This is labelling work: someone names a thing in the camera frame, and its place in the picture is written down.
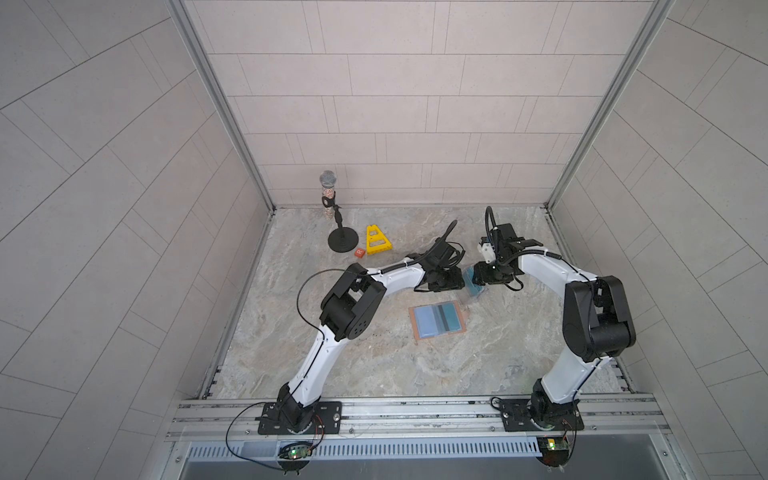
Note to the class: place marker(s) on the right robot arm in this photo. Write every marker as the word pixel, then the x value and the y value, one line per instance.
pixel 596 324

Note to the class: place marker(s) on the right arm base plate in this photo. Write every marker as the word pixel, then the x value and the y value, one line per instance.
pixel 529 415

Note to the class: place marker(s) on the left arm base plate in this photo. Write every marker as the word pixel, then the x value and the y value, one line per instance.
pixel 292 419

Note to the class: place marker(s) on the clear acrylic card stand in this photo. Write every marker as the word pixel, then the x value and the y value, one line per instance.
pixel 473 289

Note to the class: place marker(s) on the yellow triangular plastic block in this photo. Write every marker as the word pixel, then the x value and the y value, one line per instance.
pixel 376 240

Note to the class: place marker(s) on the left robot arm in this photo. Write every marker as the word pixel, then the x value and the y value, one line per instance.
pixel 348 309

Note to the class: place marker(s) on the left green circuit board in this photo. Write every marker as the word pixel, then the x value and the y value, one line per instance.
pixel 297 451

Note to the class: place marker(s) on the aluminium mounting rail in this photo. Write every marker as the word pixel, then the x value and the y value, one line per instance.
pixel 401 417

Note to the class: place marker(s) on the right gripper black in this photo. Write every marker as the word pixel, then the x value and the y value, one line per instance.
pixel 489 274

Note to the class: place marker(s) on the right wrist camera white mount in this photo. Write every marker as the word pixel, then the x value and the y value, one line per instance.
pixel 486 249

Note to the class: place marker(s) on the right circuit board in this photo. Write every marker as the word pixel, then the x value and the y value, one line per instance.
pixel 555 451

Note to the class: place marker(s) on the teal credit card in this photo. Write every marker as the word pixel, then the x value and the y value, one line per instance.
pixel 448 318

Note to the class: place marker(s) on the microphone on black stand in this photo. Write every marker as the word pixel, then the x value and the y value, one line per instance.
pixel 342 239

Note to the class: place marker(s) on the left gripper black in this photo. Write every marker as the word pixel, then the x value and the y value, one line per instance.
pixel 447 280

